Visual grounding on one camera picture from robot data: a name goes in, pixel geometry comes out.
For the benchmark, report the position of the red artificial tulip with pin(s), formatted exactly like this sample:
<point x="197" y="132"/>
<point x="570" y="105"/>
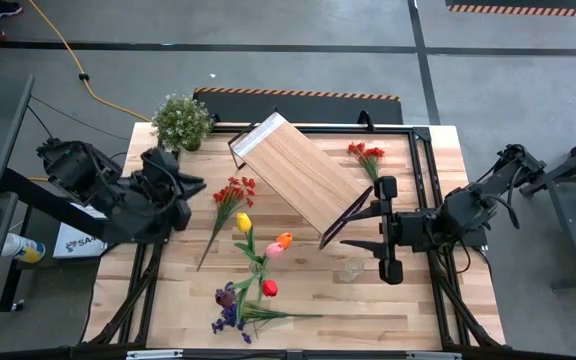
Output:
<point x="270" y="288"/>

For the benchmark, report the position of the dark grey metal stand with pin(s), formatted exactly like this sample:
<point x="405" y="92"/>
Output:
<point x="572" y="230"/>

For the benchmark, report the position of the small red flower bunch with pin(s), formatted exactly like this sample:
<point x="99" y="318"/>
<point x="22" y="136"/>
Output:
<point x="368" y="152"/>

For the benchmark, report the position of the purple artificial flower bunch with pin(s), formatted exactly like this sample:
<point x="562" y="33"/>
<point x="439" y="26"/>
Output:
<point x="229" y="317"/>

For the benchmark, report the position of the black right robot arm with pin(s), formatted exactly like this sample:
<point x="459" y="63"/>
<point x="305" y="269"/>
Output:
<point x="468" y="210"/>

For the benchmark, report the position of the yellow artificial tulip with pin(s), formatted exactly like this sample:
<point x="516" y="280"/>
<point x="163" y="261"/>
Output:
<point x="243" y="222"/>

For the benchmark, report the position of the pink artificial tulip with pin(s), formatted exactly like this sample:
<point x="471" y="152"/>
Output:
<point x="274" y="249"/>

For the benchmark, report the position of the potted green plant white flowers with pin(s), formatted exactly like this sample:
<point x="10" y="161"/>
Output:
<point x="180" y="122"/>

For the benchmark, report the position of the dark maroon artificial tulip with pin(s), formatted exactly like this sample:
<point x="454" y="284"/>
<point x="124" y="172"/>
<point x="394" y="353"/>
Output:
<point x="225" y="298"/>

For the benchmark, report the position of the large red flower bunch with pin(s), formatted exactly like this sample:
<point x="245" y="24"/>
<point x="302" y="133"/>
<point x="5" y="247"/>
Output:
<point x="235" y="192"/>

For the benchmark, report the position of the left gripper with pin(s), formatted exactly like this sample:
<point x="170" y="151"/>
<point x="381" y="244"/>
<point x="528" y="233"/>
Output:
<point x="163" y="175"/>

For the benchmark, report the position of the clear glass vase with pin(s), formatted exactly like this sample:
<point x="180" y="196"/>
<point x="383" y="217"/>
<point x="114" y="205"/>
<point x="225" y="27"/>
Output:
<point x="254" y="265"/>
<point x="350" y="272"/>

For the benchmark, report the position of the orange artificial tulip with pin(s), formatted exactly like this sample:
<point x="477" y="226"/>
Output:
<point x="285" y="239"/>

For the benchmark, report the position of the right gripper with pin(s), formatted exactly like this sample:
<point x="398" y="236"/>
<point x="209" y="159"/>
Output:
<point x="413" y="230"/>

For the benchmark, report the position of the black mat striped edge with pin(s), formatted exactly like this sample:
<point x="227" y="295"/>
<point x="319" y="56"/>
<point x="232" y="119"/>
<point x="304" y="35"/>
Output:
<point x="298" y="107"/>

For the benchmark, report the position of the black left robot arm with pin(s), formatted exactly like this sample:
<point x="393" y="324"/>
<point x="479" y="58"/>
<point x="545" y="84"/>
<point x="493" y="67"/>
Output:
<point x="83" y="175"/>

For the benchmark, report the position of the wooden shelf black metal frame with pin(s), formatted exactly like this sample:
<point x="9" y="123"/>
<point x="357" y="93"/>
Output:
<point x="298" y="170"/>

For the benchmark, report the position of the white cardboard box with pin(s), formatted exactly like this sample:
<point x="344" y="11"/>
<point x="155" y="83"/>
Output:
<point x="75" y="245"/>

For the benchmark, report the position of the white yellow spray can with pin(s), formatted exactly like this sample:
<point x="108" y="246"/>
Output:
<point x="23" y="247"/>

